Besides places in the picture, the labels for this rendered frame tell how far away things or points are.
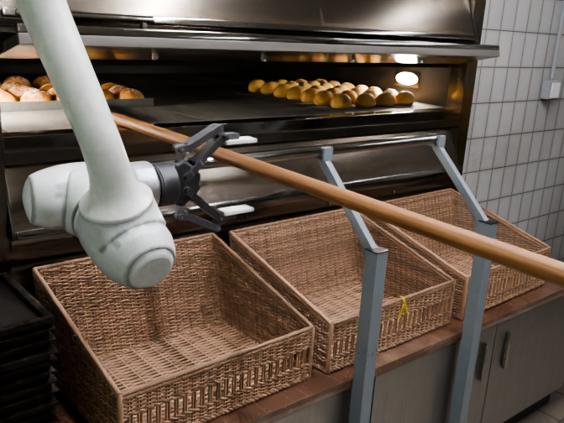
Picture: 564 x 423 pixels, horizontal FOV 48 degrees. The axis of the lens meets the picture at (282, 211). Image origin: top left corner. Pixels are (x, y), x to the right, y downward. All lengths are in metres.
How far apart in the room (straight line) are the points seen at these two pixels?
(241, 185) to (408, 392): 0.80
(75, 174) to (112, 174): 0.16
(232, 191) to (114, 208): 1.10
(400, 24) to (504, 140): 0.94
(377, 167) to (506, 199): 0.98
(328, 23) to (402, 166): 0.68
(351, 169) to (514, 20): 1.07
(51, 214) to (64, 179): 0.06
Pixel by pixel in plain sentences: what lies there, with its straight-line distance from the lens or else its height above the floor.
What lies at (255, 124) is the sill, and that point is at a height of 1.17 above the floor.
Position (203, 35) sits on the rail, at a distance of 1.68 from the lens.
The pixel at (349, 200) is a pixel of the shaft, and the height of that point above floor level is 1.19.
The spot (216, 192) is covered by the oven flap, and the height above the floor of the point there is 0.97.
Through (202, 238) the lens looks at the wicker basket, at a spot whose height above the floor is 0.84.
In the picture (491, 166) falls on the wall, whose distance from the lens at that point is 3.02.
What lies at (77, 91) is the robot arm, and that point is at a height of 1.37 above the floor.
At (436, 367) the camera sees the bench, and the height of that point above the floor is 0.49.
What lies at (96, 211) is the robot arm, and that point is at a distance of 0.89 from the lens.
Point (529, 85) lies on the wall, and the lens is 3.15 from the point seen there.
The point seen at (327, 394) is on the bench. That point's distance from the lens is 1.71.
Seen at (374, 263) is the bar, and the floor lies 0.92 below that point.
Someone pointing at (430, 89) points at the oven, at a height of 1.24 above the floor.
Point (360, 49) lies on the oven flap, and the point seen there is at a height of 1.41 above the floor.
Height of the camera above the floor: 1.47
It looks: 16 degrees down
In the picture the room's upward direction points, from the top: 3 degrees clockwise
